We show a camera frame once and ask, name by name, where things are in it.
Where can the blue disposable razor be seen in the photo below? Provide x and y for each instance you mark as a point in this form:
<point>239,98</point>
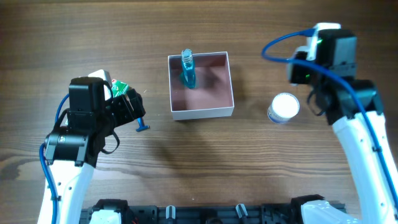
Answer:
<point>141,124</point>

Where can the teal liquid bottle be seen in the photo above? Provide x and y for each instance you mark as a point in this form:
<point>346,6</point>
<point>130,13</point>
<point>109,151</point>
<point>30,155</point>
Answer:
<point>188,75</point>

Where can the green white packet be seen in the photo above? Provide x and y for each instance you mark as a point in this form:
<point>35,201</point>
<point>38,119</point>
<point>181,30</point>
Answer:
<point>119,88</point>

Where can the white lidded jar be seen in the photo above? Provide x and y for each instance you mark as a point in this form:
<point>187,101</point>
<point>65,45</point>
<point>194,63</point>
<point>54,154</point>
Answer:
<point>284,107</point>

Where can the black mounting rail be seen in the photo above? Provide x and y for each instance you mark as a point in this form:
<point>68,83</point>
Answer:
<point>266,213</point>

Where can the white cardboard box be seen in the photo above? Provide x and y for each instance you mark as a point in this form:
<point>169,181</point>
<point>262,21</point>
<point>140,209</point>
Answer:
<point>212,96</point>

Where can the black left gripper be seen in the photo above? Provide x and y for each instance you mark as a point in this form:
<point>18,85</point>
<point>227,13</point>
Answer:
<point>125,109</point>

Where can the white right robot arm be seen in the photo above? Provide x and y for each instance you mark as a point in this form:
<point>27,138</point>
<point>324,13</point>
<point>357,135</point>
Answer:
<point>354,110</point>

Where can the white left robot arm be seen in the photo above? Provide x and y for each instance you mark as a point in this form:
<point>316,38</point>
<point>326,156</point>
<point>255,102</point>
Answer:
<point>70,151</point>

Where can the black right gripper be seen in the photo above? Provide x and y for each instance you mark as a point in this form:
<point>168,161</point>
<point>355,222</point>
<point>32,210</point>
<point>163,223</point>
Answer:
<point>298,73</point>

